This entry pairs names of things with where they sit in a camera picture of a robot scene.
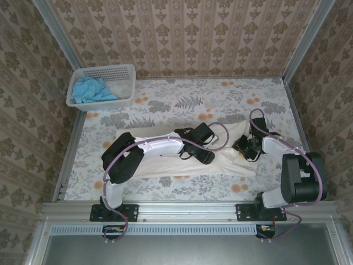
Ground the cream printed t-shirt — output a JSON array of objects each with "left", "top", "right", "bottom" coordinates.
[{"left": 115, "top": 120, "right": 259, "bottom": 179}]

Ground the floral tablecloth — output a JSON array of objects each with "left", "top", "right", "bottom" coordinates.
[{"left": 59, "top": 77, "right": 322, "bottom": 201}]

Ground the black connector board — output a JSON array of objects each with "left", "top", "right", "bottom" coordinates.
[
  {"left": 102, "top": 225, "right": 125, "bottom": 240},
  {"left": 255, "top": 224, "right": 276, "bottom": 239}
]

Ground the grey metal panel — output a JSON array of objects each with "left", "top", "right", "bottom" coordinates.
[{"left": 24, "top": 220, "right": 353, "bottom": 265}]

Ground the white perforated plastic basket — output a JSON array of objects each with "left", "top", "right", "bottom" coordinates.
[{"left": 66, "top": 63, "right": 136, "bottom": 112}]

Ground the blue t-shirt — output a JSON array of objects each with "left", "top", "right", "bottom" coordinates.
[{"left": 71, "top": 77, "right": 118, "bottom": 104}]

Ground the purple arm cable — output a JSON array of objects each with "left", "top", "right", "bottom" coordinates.
[
  {"left": 99, "top": 123, "right": 231, "bottom": 245},
  {"left": 249, "top": 109, "right": 323, "bottom": 245}
]

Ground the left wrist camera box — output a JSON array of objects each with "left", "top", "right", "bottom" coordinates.
[{"left": 196, "top": 123, "right": 216, "bottom": 142}]

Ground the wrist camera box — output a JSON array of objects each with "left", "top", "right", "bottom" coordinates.
[
  {"left": 252, "top": 118, "right": 269, "bottom": 134},
  {"left": 196, "top": 123, "right": 216, "bottom": 142}
]

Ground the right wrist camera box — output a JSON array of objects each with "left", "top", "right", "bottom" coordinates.
[{"left": 252, "top": 118, "right": 269, "bottom": 134}]

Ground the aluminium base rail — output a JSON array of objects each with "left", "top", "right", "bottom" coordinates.
[{"left": 41, "top": 201, "right": 340, "bottom": 223}]

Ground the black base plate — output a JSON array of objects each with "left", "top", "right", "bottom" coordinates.
[
  {"left": 90, "top": 203, "right": 140, "bottom": 222},
  {"left": 236, "top": 203, "right": 287, "bottom": 222}
]

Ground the grey slotted cable duct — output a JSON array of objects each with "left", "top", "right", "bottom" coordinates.
[{"left": 51, "top": 224, "right": 259, "bottom": 236}]

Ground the aluminium corner post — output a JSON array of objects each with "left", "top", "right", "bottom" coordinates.
[
  {"left": 35, "top": 0, "right": 81, "bottom": 71},
  {"left": 282, "top": 0, "right": 336, "bottom": 82}
]

